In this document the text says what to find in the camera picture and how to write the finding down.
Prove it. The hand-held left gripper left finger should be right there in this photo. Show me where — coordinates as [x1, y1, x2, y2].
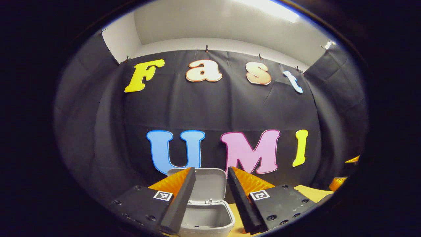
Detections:
[108, 167, 196, 235]

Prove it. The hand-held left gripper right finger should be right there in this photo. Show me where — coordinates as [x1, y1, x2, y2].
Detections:
[227, 166, 319, 235]

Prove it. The white desktop garbage bin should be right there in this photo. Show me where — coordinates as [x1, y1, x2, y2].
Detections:
[167, 168, 236, 237]

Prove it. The wooden desktop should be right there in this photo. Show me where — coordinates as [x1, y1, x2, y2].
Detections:
[171, 184, 334, 237]

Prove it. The black backdrop cloth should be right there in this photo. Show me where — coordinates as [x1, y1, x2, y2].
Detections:
[54, 28, 369, 211]

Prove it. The row of small backdrop clips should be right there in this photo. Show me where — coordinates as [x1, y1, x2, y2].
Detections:
[100, 28, 329, 74]

